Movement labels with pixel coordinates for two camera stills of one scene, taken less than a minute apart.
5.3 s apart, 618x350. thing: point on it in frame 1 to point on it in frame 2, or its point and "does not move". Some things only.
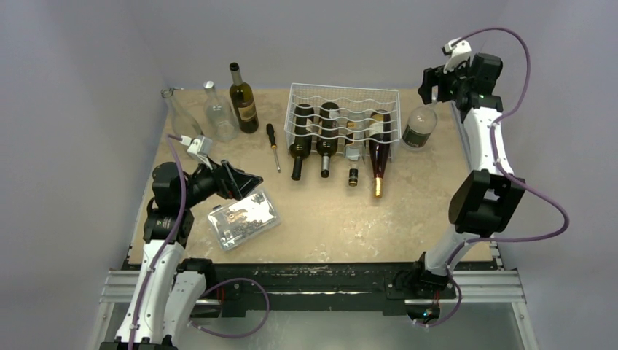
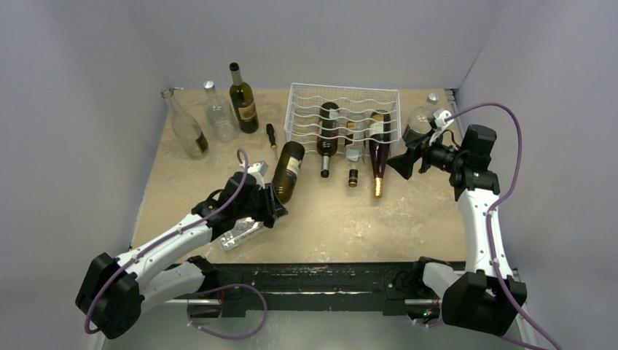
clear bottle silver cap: x=220 y=114 does not move
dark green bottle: x=301 y=143 to x=287 y=168
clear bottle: x=420 y=123 does not move
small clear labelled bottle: x=354 y=148 does not move
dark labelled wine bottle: x=242 y=98 does not move
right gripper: x=429 y=84 to x=424 y=156
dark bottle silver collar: x=327 y=146 does not move
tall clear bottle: x=184 y=122 does not move
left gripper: x=240 y=182 to x=276 y=208
